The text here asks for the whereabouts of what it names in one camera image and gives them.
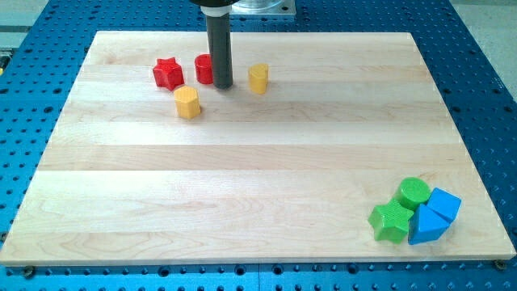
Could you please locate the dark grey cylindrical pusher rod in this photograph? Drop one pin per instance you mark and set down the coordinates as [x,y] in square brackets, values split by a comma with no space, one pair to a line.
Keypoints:
[216,14]

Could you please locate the blue cube block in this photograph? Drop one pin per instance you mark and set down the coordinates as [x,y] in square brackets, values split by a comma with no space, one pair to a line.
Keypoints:
[444,204]

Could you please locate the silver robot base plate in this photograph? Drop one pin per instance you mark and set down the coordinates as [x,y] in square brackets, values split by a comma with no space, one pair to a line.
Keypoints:
[264,7]

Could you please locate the light wooden board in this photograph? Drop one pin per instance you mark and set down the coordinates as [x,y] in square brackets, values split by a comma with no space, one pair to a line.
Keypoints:
[288,176]

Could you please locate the blue triangle block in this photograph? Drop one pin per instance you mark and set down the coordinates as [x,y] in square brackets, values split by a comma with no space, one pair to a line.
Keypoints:
[426,225]

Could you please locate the green cylinder block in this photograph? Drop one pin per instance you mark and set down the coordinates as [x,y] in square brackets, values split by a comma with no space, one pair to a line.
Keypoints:
[412,192]

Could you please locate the red cylinder block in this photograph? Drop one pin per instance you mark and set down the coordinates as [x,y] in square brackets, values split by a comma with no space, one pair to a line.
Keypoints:
[203,69]

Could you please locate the green star block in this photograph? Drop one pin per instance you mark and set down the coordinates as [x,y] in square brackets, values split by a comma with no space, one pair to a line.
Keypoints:
[390,222]

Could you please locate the red star block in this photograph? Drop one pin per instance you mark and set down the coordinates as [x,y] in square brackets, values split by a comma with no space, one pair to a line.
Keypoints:
[168,73]

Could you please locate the yellow hexagon block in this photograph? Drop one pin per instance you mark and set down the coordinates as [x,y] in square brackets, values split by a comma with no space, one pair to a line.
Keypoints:
[187,102]

